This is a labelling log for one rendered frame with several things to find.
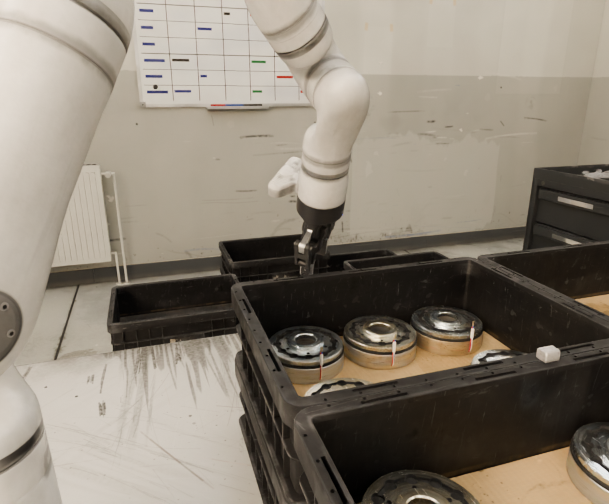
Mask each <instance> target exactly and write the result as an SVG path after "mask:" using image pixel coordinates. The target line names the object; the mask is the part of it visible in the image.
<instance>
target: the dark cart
mask: <svg viewBox="0 0 609 504"><path fill-rule="evenodd" d="M595 169H601V170H602V172H601V173H603V172H605V171H609V164H593V165H575V166H557V167H538V168H534V173H533V181H532V188H531V194H530V201H529V208H528V215H527V222H526V229H525V235H524V242H523V249H522V250H529V249H538V248H547V247H555V246H564V245H573V244H582V243H591V242H599V241H608V240H609V181H608V180H603V179H597V178H592V177H586V176H583V175H582V172H583V171H589V172H590V173H594V172H593V170H595Z"/></svg>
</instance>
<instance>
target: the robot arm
mask: <svg viewBox="0 0 609 504"><path fill-rule="evenodd" d="M244 1H245V4H246V6H247V9H248V11H249V13H250V15H251V17H252V19H253V20H254V22H255V24H256V25H257V27H258V28H259V30H260V31H261V32H262V34H263V35H264V37H265V38H266V40H267V41H268V42H269V44H270V45H271V47H272V48H273V50H274V51H275V52H276V54H277V55H278V56H279V58H280V59H281V60H282V61H283V62H284V63H285V64H286V65H287V67H288V69H289V71H290V72H291V74H292V76H293V77H294V79H295V81H296V82H297V84H298V86H299V87H300V89H301V90H302V92H303V93H304V95H305V96H306V98H307V99H308V100H309V102H310V103H311V104H312V106H313V107H314V108H315V110H316V111H317V123H315V124H313V125H311V126H310V127H309V128H308V129H307V131H306V133H305V135H304V140H303V147H302V159H300V158H297V157H291V158H290V159H289V160H288V161H287V162H286V163H285V164H284V166H283V167H282V168H281V169H280V170H279V171H278V173H277V175H276V176H275V177H274V178H273V179H272V180H271V181H270V182H269V184H268V194H269V195H270V196H271V197H275V198H281V197H284V196H286V195H289V194H291V193H297V202H296V209H297V212H298V214H299V215H300V216H301V218H302V219H303V220H304V222H303V225H302V236H301V240H296V241H295V243H294V255H295V264H296V265H299V266H301V267H300V274H301V275H310V274H313V272H314V264H315V258H316V254H320V255H322V256H324V255H325V254H326V251H327V244H328V239H329V238H330V236H331V231H332V230H333V229H334V228H335V222H336V221H337V220H339V219H340V218H341V216H342V215H343V212H344V206H345V200H346V194H347V188H348V181H349V165H350V159H351V153H352V146H353V144H354V142H355V141H356V139H357V137H358V134H359V132H360V130H361V128H362V126H363V123H364V121H365V119H366V116H367V114H368V110H369V104H370V93H369V87H368V84H367V82H366V80H365V79H364V78H363V76H362V75H361V74H360V73H359V72H358V71H357V70H356V69H355V68H354V67H353V66H352V65H351V64H350V63H349V62H348V61H347V59H346V58H345V57H344V55H343V54H342V52H341V51H340V49H339V48H338V46H337V45H336V43H335V41H334V39H333V32H332V28H331V25H330V23H329V20H328V18H327V16H326V14H325V13H324V11H323V9H322V7H321V5H320V3H319V2H318V0H244ZM134 17H135V5H134V0H0V504H63V503H62V499H61V494H60V490H59V486H58V481H57V477H56V473H55V468H54V464H53V460H52V455H51V451H50V447H49V443H48V439H47V434H46V430H45V426H44V421H43V417H42V412H41V408H40V404H39V401H38V399H37V396H36V394H35V393H34V391H33V390H32V389H31V387H30V386H29V385H28V384H27V382H26V381H25V380H24V379H23V377H22V376H21V375H20V373H19V372H18V370H17V368H16V367H15V365H14V362H15V361H16V359H17V358H18V357H19V355H20V354H21V352H22V351H23V350H24V348H25V346H26V345H27V343H28V341H29V339H30V337H31V334H32V332H33V330H34V327H35V325H36V322H37V319H38V316H39V312H40V309H41V305H42V302H43V298H44V294H45V290H46V286H47V282H48V278H49V275H50V271H51V267H52V263H53V259H54V255H55V251H56V247H57V243H58V239H59V235H60V231H61V228H62V224H63V221H64V217H65V214H66V211H67V208H68V204H69V202H70V199H71V196H72V193H73V191H74V188H75V186H76V183H77V180H78V178H79V175H80V173H81V170H82V167H83V164H84V162H85V159H86V156H87V154H88V151H89V148H90V145H91V142H92V139H93V137H94V134H95V131H96V129H97V126H98V123H99V120H100V118H101V116H102V113H103V111H104V109H105V107H106V104H107V102H108V100H109V98H110V95H111V93H112V91H113V88H114V86H115V83H116V80H117V78H118V75H119V73H120V70H121V67H122V65H123V62H124V60H125V57H126V54H127V51H128V48H129V45H130V42H131V38H132V33H133V29H134ZM309 242H313V243H315V244H314V245H313V244H310V243H309ZM311 251H312V257H311Z"/></svg>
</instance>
